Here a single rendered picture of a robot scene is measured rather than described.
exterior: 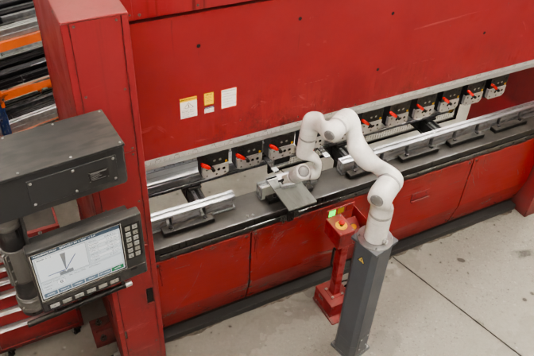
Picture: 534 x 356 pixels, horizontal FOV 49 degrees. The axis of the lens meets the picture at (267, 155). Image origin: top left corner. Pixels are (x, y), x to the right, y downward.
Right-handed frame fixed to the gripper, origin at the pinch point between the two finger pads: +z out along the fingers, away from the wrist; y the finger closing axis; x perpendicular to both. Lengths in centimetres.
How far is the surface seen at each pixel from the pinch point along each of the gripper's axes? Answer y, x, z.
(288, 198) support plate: 3.7, 10.5, -5.7
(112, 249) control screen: 102, 23, -76
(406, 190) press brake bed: -88, 17, 31
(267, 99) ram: 14, -38, -42
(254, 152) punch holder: 20.5, -16.2, -17.8
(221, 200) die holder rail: 39.7, 4.1, 3.7
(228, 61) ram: 36, -53, -65
